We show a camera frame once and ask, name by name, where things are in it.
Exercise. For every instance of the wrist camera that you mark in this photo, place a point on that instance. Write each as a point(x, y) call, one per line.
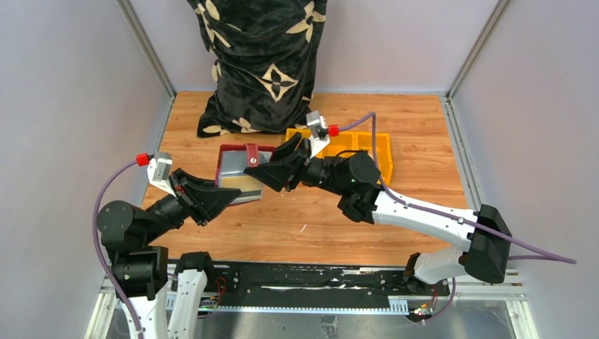
point(318, 127)
point(158, 171)

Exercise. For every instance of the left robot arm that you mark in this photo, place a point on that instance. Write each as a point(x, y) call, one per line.
point(138, 269)

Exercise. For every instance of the yellow three-compartment bin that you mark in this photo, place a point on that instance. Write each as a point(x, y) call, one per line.
point(360, 149)

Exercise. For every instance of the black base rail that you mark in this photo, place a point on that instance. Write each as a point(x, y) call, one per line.
point(296, 287)

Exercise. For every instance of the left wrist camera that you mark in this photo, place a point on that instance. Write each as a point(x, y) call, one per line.
point(158, 171)

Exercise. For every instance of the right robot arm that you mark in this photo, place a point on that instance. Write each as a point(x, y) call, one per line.
point(478, 239)

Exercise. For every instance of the black floral blanket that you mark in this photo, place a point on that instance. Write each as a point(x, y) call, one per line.
point(265, 64)

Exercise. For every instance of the red leather card holder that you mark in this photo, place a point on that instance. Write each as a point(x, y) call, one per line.
point(232, 162)

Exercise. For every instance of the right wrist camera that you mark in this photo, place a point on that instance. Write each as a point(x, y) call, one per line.
point(318, 127)

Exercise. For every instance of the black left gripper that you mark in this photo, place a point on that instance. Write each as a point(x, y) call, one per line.
point(200, 196)

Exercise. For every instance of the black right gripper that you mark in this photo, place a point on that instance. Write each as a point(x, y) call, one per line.
point(287, 173)

